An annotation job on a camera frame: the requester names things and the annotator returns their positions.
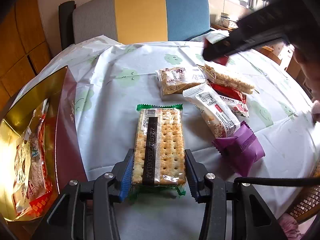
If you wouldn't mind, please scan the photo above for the grey yellow blue chair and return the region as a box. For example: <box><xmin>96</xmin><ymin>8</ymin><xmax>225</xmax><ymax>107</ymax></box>
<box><xmin>59</xmin><ymin>0</ymin><xmax>210</xmax><ymax>49</ymax></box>

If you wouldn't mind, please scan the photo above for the person's right hand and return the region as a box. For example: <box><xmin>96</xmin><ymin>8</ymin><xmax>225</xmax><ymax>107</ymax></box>
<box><xmin>293</xmin><ymin>48</ymin><xmax>320</xmax><ymax>122</ymax></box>

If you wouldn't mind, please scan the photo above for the flaky pastry white packet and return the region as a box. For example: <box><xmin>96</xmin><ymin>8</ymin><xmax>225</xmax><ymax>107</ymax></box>
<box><xmin>156</xmin><ymin>67</ymin><xmax>206</xmax><ymax>95</ymax></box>

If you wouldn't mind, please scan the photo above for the pink floral candy packet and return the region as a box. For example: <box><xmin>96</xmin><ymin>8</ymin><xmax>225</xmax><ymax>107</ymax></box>
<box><xmin>220</xmin><ymin>95</ymin><xmax>249</xmax><ymax>118</ymax></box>

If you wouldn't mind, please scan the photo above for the cardboard box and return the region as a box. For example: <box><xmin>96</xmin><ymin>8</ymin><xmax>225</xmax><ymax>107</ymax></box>
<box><xmin>277</xmin><ymin>45</ymin><xmax>301</xmax><ymax>79</ymax></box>

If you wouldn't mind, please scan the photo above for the wooden side table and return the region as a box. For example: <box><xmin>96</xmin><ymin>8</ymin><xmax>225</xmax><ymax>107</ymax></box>
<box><xmin>211</xmin><ymin>23</ymin><xmax>288</xmax><ymax>66</ymax></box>

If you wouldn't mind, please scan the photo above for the green-edged cracker pack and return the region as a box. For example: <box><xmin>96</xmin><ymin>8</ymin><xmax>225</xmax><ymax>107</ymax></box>
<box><xmin>132</xmin><ymin>104</ymin><xmax>187</xmax><ymax>196</ymax></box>

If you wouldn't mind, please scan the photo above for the cloud-print white tablecloth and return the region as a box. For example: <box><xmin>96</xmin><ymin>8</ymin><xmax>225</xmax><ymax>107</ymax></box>
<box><xmin>10</xmin><ymin>29</ymin><xmax>318</xmax><ymax>240</ymax></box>

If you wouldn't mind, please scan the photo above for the gold red gift box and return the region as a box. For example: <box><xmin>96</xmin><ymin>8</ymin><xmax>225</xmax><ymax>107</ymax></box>
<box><xmin>1</xmin><ymin>67</ymin><xmax>87</xmax><ymax>222</ymax></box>

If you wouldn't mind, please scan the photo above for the clear rice crisp pack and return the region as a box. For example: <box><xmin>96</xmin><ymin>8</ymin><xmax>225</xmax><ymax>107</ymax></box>
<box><xmin>200</xmin><ymin>63</ymin><xmax>254</xmax><ymax>94</ymax></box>

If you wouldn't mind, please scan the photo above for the large orange rice-cracker bag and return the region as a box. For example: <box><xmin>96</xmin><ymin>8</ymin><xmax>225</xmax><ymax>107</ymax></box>
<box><xmin>12</xmin><ymin>99</ymin><xmax>53</xmax><ymax>218</ymax></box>

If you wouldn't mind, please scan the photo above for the purple snack packet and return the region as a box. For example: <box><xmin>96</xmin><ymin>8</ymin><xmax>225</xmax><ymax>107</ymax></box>
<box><xmin>213</xmin><ymin>121</ymin><xmax>265</xmax><ymax>177</ymax></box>

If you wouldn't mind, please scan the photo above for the red festive snack packet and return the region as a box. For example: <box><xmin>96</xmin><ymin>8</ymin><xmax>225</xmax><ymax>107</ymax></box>
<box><xmin>208</xmin><ymin>81</ymin><xmax>247</xmax><ymax>103</ymax></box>

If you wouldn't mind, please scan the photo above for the white rice cake packet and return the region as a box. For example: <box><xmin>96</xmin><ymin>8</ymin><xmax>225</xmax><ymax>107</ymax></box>
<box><xmin>183</xmin><ymin>83</ymin><xmax>240</xmax><ymax>138</ymax></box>

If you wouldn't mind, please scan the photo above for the patterned tissue box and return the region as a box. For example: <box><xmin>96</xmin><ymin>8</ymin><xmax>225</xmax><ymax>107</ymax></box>
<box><xmin>220</xmin><ymin>12</ymin><xmax>238</xmax><ymax>29</ymax></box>

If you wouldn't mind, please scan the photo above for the wicker chair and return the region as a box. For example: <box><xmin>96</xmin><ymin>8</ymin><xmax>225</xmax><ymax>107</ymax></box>
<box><xmin>286</xmin><ymin>159</ymin><xmax>320</xmax><ymax>224</ymax></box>

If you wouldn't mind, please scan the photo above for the pink garment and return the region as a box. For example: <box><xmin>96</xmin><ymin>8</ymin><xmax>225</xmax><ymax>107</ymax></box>
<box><xmin>278</xmin><ymin>213</ymin><xmax>312</xmax><ymax>240</ymax></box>

